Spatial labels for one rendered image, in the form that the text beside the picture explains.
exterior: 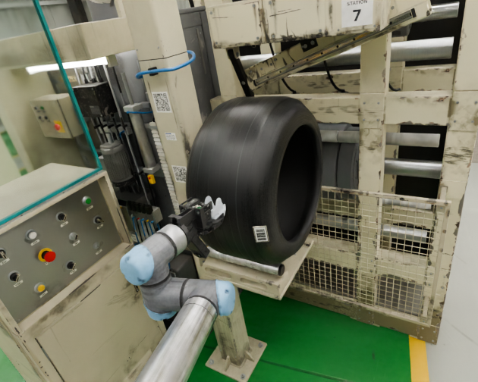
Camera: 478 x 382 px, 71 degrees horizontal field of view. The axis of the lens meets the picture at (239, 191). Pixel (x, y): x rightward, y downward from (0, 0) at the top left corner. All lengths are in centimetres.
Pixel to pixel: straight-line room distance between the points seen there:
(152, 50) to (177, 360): 95
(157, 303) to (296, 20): 95
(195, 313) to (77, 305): 90
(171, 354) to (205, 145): 63
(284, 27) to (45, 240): 114
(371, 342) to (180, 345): 168
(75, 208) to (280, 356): 138
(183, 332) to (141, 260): 18
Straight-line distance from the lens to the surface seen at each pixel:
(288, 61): 142
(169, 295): 80
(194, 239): 88
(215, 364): 216
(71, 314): 155
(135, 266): 75
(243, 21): 132
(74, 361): 166
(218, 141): 103
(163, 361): 62
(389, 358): 218
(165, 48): 122
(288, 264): 145
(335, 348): 218
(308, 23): 122
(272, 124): 102
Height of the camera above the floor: 176
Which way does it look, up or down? 28 degrees down
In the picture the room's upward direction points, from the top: 10 degrees counter-clockwise
